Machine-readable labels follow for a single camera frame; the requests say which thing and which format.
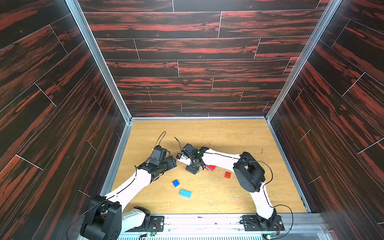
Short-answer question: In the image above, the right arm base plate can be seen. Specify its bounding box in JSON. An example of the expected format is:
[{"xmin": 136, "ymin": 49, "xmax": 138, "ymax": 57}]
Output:
[{"xmin": 240, "ymin": 215, "xmax": 285, "ymax": 232}]

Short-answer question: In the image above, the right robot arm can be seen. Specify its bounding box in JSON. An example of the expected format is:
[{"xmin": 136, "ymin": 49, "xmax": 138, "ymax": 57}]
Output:
[{"xmin": 177, "ymin": 144, "xmax": 285, "ymax": 232}]

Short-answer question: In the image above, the aluminium front rail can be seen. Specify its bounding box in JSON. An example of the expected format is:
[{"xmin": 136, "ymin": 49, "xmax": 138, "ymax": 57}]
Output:
[{"xmin": 118, "ymin": 213, "xmax": 334, "ymax": 240}]

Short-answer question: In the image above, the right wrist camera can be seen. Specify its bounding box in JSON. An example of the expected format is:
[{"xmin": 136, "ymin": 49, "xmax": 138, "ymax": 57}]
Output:
[{"xmin": 176, "ymin": 153, "xmax": 192, "ymax": 166}]

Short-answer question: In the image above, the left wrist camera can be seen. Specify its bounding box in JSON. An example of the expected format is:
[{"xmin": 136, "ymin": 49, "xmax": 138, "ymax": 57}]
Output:
[{"xmin": 153, "ymin": 146, "xmax": 166, "ymax": 152}]

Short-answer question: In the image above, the red long lego brick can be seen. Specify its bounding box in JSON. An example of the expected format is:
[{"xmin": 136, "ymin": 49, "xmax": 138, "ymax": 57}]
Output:
[{"xmin": 206, "ymin": 165, "xmax": 216, "ymax": 171}]

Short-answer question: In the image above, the light blue lego front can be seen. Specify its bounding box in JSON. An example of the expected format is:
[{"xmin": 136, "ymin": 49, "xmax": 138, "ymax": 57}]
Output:
[{"xmin": 179, "ymin": 189, "xmax": 192, "ymax": 199}]

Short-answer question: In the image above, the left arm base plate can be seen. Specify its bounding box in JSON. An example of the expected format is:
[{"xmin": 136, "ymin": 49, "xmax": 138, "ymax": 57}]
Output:
[{"xmin": 126, "ymin": 215, "xmax": 165, "ymax": 233}]

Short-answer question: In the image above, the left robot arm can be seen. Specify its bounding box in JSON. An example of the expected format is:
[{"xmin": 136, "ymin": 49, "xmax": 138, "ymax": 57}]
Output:
[{"xmin": 80, "ymin": 145, "xmax": 177, "ymax": 240}]

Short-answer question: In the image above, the small red lego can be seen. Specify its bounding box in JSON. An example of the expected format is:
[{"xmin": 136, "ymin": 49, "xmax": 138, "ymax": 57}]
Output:
[{"xmin": 224, "ymin": 172, "xmax": 231, "ymax": 179}]

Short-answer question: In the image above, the small blue lego left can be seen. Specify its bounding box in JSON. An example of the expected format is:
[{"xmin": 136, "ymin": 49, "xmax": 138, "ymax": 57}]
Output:
[{"xmin": 172, "ymin": 180, "xmax": 180, "ymax": 188}]

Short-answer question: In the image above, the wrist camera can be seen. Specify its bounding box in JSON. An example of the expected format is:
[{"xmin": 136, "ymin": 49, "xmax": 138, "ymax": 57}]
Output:
[
  {"xmin": 176, "ymin": 153, "xmax": 192, "ymax": 166},
  {"xmin": 153, "ymin": 146, "xmax": 166, "ymax": 152}
]

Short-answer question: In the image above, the left camera cable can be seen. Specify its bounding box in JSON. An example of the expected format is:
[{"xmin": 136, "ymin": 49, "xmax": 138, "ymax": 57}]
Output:
[{"xmin": 154, "ymin": 131, "xmax": 167, "ymax": 148}]

